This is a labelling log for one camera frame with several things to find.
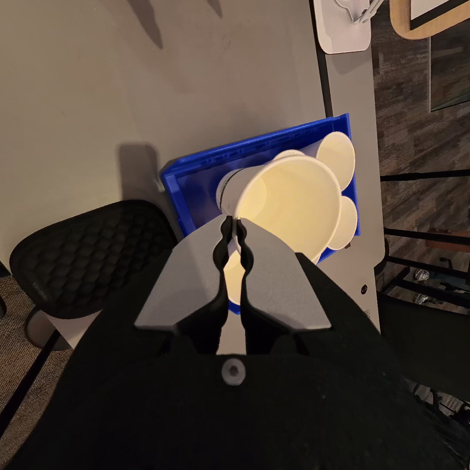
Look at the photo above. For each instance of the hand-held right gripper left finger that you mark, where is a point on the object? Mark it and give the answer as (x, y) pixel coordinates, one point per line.
(183, 286)

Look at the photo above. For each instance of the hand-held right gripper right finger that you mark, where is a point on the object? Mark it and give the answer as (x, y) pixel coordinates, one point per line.
(283, 286)

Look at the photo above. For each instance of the blue plastic bin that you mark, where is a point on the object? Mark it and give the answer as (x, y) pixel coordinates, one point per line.
(191, 183)

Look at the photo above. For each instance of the black textured pad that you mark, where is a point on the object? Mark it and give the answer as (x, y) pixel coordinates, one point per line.
(88, 257)

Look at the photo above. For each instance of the black table leg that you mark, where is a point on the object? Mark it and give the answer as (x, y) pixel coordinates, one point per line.
(26, 382)

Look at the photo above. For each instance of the white board stand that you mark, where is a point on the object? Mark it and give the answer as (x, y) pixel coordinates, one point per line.
(341, 26)

